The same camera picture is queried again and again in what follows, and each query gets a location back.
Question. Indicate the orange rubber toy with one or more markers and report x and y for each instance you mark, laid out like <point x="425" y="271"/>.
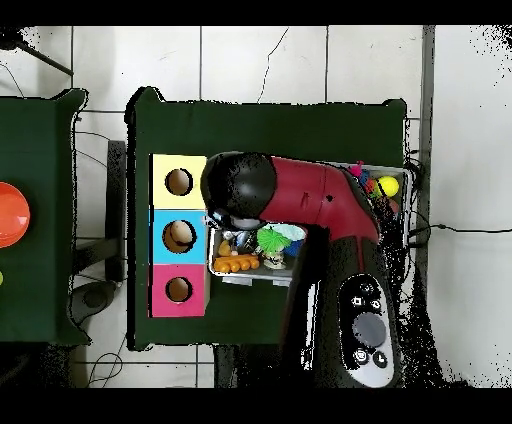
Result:
<point x="236" y="263"/>

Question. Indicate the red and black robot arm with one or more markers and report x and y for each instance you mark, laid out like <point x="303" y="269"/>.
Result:
<point x="304" y="192"/>

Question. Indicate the clear mesh bin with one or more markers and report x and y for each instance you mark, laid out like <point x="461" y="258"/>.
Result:
<point x="240" y="278"/>

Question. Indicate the wooden box with three holes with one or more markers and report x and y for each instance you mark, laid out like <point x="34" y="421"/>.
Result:
<point x="160" y="206"/>

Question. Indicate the green spiky ball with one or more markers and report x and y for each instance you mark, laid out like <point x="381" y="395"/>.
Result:
<point x="274" y="238"/>

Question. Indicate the mint green cloth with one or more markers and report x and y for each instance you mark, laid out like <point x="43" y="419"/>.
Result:
<point x="292" y="232"/>

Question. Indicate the pink spiky ball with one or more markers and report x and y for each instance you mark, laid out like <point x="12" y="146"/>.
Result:
<point x="357" y="170"/>

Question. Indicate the green side table cloth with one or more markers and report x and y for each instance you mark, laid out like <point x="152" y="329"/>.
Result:
<point x="48" y="144"/>

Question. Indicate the orange disc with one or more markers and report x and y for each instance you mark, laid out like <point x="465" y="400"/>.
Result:
<point x="12" y="214"/>

